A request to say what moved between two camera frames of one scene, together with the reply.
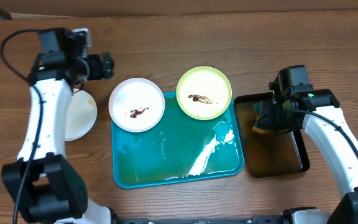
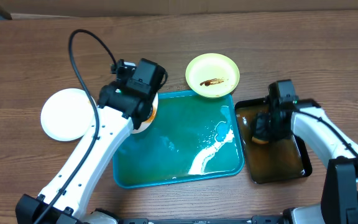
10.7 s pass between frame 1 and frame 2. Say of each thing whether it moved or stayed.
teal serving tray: stayed
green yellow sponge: moved
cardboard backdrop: stayed
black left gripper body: moved
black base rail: stayed
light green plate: moved
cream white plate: stayed
